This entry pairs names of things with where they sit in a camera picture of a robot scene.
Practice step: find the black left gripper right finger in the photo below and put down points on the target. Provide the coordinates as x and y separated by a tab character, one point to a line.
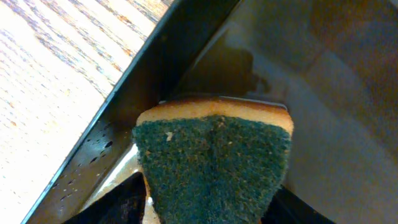
287	208

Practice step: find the black rectangular water tray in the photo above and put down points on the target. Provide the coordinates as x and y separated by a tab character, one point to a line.
332	64

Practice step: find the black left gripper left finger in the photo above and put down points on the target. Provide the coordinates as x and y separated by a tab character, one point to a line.
124	204

